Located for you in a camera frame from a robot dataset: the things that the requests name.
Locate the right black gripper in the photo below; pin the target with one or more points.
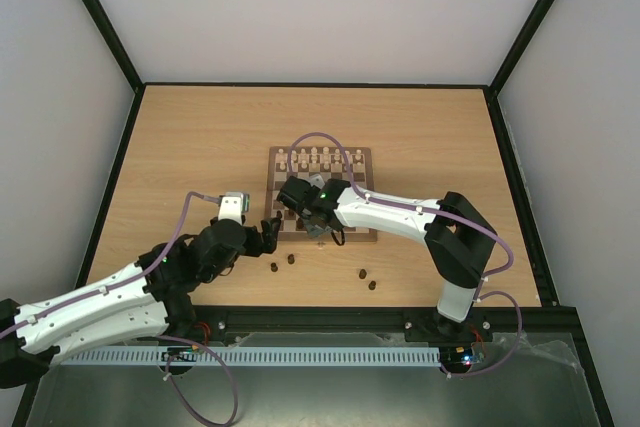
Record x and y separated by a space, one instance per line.
289 192

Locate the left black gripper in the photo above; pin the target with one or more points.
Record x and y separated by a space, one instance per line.
256 248

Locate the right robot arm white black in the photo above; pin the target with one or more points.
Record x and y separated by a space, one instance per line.
459 240

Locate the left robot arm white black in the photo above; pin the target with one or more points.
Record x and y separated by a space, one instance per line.
149 297

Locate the white chess piece row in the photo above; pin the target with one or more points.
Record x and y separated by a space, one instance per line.
319 159

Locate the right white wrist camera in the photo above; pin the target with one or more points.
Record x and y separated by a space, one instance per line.
317 181

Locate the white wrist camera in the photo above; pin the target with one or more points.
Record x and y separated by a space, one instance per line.
317 181
234 206

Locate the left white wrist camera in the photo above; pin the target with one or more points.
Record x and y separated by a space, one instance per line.
234 206

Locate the grey slotted cable duct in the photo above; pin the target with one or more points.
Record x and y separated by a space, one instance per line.
261 356

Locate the black aluminium frame rail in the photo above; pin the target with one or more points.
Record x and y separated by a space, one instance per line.
224 324

